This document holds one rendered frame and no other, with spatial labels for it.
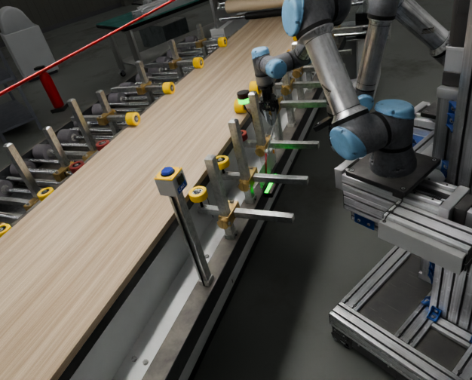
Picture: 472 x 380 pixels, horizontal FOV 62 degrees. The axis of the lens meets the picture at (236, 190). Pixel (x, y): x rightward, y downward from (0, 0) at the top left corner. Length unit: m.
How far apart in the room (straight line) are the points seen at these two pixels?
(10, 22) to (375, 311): 7.53
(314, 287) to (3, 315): 1.57
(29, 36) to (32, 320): 7.16
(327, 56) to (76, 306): 1.13
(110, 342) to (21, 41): 7.23
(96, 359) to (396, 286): 1.40
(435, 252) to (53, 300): 1.24
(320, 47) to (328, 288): 1.49
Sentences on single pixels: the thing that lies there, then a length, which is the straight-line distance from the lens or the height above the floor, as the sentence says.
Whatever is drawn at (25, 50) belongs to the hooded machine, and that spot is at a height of 0.54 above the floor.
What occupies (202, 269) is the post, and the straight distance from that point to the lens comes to 1.52.
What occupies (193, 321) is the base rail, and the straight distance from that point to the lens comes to 1.50.
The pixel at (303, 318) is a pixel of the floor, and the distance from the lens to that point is 2.28.
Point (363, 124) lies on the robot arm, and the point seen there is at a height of 1.26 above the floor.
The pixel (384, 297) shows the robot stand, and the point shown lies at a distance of 2.10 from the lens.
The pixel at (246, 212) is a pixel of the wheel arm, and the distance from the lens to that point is 1.66.
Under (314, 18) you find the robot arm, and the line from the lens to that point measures 1.29.
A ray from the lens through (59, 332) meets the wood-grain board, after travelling 1.42.
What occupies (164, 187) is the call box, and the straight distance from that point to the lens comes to 1.27.
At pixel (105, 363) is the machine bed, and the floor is 0.70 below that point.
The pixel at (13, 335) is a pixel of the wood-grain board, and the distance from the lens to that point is 1.52.
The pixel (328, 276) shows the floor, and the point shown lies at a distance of 2.46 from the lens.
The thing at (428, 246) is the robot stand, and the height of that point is 0.94.
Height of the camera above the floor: 1.85
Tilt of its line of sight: 35 degrees down
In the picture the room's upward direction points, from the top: 14 degrees counter-clockwise
